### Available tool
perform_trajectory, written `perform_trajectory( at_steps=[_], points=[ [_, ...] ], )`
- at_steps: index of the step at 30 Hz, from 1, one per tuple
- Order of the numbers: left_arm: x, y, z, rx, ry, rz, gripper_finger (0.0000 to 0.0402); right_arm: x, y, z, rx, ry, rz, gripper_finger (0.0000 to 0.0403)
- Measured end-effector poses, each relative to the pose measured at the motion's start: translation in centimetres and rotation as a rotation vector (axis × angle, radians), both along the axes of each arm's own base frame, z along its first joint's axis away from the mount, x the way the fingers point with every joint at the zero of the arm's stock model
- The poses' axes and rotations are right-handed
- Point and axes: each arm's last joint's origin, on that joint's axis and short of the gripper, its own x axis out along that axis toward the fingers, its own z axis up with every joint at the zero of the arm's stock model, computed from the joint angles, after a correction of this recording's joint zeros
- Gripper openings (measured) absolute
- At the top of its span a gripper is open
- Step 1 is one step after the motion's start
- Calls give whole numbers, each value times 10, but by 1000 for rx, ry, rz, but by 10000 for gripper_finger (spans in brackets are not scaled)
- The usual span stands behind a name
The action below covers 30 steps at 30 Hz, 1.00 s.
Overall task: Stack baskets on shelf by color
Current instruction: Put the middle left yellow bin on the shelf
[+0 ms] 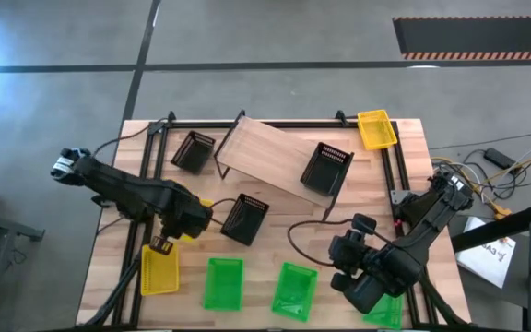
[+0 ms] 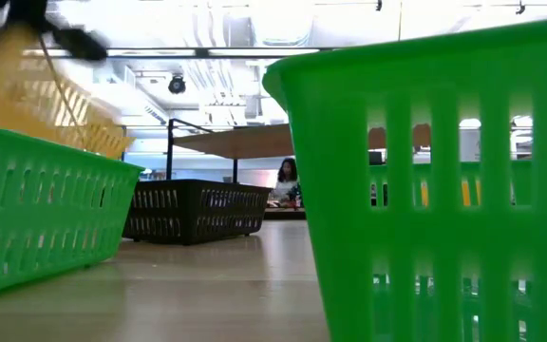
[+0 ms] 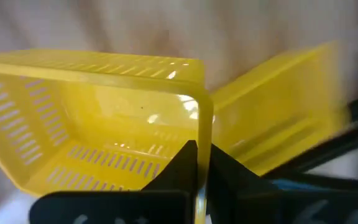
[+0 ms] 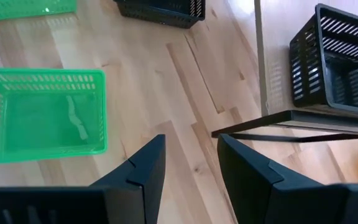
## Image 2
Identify dark background desk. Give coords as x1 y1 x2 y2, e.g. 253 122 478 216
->
263 204 307 220

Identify green slotted plastic basket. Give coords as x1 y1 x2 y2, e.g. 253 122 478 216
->
0 121 145 299
261 16 547 342

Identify person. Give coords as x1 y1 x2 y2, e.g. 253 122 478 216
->
272 157 303 208

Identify wooden shelf with black legs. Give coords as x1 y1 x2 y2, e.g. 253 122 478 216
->
165 117 432 184

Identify black ceiling spotlight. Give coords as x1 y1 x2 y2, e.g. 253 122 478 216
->
167 73 187 95

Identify black slotted plastic basket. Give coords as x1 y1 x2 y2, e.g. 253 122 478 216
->
122 179 274 246

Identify long ceiling light fixture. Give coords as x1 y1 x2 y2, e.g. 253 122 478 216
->
21 46 336 60

